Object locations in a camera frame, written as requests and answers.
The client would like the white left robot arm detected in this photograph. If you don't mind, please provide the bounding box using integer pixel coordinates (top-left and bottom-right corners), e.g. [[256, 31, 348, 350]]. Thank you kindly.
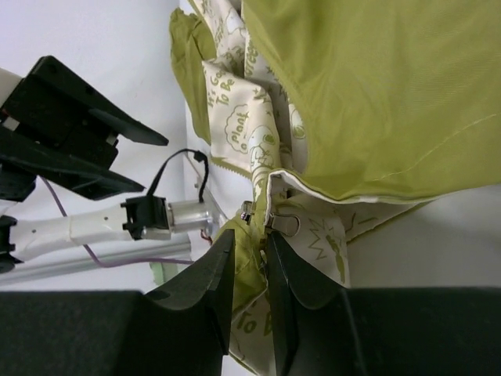
[[1, 56, 218, 273]]

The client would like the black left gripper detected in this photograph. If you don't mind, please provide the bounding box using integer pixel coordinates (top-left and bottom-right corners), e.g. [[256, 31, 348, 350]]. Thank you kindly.
[[1, 56, 169, 201]]

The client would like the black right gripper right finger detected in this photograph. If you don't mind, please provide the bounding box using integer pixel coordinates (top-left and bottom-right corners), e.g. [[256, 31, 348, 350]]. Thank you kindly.
[[266, 232, 500, 375]]

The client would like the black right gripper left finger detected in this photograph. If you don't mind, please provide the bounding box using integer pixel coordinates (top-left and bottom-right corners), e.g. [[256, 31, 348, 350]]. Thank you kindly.
[[1, 230, 235, 375]]

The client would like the olive green hooded jacket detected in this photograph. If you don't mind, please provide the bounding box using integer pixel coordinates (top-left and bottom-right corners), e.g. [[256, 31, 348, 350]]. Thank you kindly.
[[169, 1, 500, 375]]

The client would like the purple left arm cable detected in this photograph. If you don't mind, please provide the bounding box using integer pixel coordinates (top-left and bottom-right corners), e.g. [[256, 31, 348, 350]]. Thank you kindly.
[[41, 178, 195, 270]]

